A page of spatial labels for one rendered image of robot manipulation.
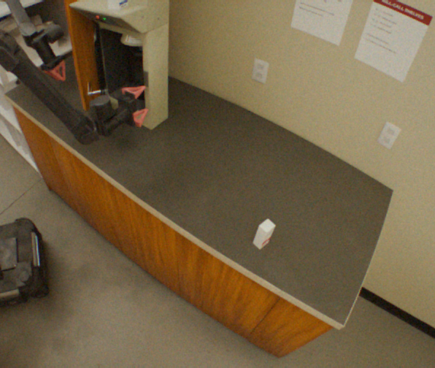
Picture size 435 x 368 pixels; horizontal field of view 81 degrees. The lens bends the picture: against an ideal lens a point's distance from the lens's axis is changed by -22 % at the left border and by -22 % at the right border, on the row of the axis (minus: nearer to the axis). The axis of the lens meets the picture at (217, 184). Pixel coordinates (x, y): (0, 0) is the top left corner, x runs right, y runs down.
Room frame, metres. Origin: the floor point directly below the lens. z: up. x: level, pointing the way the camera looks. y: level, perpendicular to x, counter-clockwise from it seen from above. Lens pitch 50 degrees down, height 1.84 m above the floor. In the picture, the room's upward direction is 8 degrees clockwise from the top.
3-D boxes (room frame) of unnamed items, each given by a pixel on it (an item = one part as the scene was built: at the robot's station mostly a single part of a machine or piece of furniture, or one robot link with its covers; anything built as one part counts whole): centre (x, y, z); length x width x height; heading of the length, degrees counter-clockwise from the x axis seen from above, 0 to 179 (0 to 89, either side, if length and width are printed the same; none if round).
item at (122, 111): (0.77, 0.34, 1.21); 0.07 x 0.07 x 0.10; 61
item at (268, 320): (1.06, 0.27, 0.45); 2.05 x 0.67 x 0.90; 61
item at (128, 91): (0.83, 0.31, 1.24); 0.09 x 0.07 x 0.07; 151
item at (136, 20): (1.04, 0.48, 1.46); 0.32 x 0.11 x 0.10; 61
